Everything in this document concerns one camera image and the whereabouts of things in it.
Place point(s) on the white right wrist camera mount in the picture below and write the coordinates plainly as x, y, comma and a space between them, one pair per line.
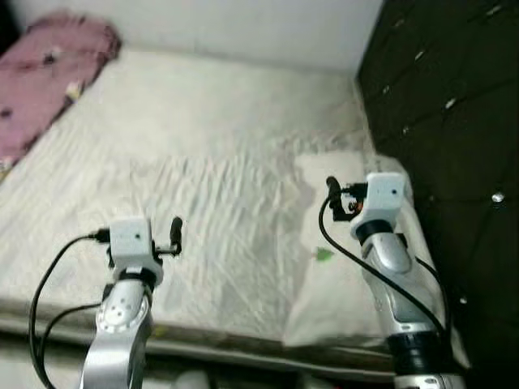
381, 198

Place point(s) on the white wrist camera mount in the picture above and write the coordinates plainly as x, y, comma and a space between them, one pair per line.
381, 198
131, 243

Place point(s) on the white quilted mattress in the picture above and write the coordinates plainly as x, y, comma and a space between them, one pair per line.
195, 162

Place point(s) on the purple printed blanket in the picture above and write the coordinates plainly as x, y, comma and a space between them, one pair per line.
40, 73

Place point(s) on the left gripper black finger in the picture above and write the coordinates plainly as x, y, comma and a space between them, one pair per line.
176, 231

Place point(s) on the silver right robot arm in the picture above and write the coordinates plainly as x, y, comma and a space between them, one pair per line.
405, 284

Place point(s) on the white pillow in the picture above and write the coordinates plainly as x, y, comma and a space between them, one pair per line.
324, 292

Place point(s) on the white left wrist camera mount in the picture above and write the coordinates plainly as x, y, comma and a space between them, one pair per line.
131, 243

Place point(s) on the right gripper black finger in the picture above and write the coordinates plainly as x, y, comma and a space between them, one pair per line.
332, 189

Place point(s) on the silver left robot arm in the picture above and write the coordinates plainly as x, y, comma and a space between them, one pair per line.
117, 332

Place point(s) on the dark bed frame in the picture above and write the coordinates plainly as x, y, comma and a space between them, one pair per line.
243, 365

